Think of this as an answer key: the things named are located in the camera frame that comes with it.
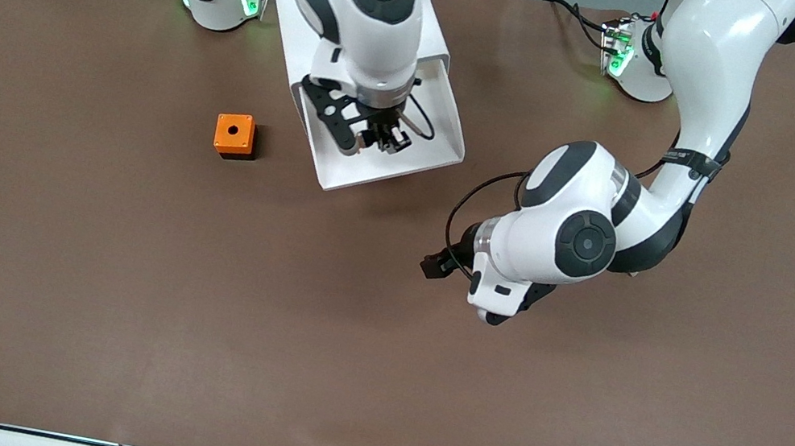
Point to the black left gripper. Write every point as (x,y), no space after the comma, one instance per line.
(462,247)

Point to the white drawer cabinet housing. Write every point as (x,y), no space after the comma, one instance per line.
(302,47)

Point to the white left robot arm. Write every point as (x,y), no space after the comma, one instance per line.
(719,67)

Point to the black camera bracket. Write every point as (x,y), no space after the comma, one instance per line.
(536,296)
(329,101)

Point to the orange black button enclosure box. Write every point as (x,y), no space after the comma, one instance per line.
(222,139)

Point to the brown table cover sheet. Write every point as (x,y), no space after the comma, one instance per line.
(108,286)

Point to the black left camera bracket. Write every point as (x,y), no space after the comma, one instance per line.
(536,296)

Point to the black right camera bracket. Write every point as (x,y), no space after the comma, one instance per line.
(329,101)

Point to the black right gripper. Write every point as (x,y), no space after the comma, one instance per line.
(384,125)

